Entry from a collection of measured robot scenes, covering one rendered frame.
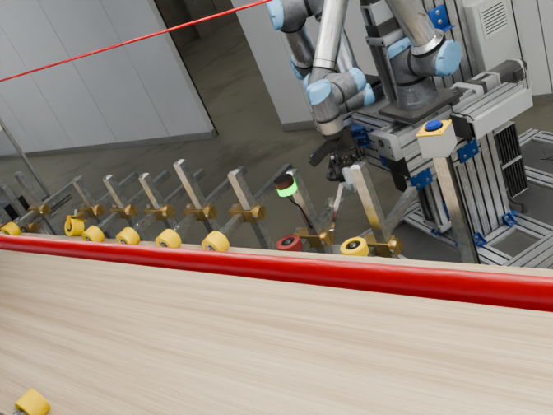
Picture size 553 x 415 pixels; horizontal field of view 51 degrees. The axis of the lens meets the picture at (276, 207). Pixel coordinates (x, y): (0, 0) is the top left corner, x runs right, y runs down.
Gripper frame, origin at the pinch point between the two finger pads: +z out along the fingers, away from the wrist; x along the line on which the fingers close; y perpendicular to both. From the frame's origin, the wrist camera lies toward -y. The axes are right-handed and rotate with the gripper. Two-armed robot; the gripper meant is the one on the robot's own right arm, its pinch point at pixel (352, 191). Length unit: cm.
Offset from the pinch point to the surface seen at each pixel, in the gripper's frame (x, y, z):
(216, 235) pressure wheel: 23, -49, -16
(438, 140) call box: -57, -34, -39
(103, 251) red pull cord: -97, -142, -96
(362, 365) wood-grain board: -49, -83, -10
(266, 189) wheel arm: 23.5, -18.0, -13.8
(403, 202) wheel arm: -26.2, -10.3, -2.1
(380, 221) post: -30.7, -32.2, -11.4
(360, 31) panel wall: 115, 228, 11
